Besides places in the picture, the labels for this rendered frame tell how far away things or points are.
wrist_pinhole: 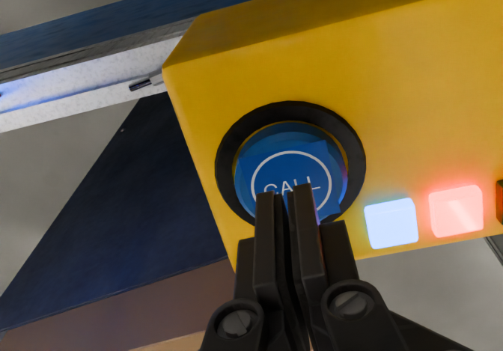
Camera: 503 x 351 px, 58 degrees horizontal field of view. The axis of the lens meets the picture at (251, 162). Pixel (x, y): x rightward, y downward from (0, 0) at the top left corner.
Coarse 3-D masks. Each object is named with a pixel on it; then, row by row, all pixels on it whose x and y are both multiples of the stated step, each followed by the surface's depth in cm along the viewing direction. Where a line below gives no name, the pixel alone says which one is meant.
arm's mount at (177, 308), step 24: (216, 264) 37; (144, 288) 38; (168, 288) 37; (192, 288) 36; (216, 288) 34; (72, 312) 40; (96, 312) 38; (120, 312) 37; (144, 312) 36; (168, 312) 34; (192, 312) 33; (24, 336) 40; (48, 336) 38; (72, 336) 37; (96, 336) 36; (120, 336) 34; (144, 336) 33; (168, 336) 32; (192, 336) 31
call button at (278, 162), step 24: (264, 144) 15; (288, 144) 15; (312, 144) 15; (336, 144) 16; (240, 168) 16; (264, 168) 16; (288, 168) 16; (312, 168) 16; (336, 168) 16; (240, 192) 16; (336, 192) 16
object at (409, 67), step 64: (256, 0) 22; (320, 0) 17; (384, 0) 15; (448, 0) 14; (192, 64) 15; (256, 64) 15; (320, 64) 15; (384, 64) 15; (448, 64) 15; (192, 128) 16; (256, 128) 16; (320, 128) 16; (384, 128) 16; (448, 128) 16; (384, 192) 17
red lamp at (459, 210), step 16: (448, 192) 17; (464, 192) 16; (480, 192) 16; (432, 208) 17; (448, 208) 17; (464, 208) 17; (480, 208) 17; (432, 224) 17; (448, 224) 17; (464, 224) 17; (480, 224) 17
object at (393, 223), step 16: (368, 208) 17; (384, 208) 17; (400, 208) 17; (368, 224) 17; (384, 224) 17; (400, 224) 17; (416, 224) 17; (384, 240) 17; (400, 240) 17; (416, 240) 17
